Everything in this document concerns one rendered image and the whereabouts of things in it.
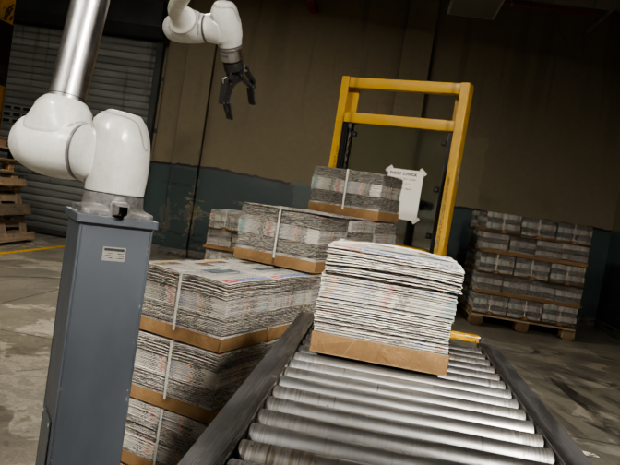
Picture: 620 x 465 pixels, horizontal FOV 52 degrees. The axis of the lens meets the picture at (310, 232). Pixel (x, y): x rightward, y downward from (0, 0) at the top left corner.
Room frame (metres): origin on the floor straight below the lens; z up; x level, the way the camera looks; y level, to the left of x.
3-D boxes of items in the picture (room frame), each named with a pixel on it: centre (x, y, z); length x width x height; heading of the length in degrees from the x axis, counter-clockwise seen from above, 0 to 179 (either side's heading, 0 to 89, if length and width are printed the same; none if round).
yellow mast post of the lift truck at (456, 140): (3.45, -0.69, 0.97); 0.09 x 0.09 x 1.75; 63
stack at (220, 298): (2.56, 0.13, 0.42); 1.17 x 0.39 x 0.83; 153
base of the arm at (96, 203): (1.69, 0.52, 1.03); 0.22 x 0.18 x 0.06; 29
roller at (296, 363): (1.24, -0.22, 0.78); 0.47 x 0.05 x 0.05; 84
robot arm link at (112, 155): (1.71, 0.54, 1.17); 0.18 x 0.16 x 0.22; 76
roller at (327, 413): (0.98, -0.20, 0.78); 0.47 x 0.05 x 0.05; 84
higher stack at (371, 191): (3.21, -0.20, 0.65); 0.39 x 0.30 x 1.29; 63
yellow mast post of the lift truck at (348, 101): (3.75, -0.10, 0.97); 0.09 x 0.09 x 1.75; 63
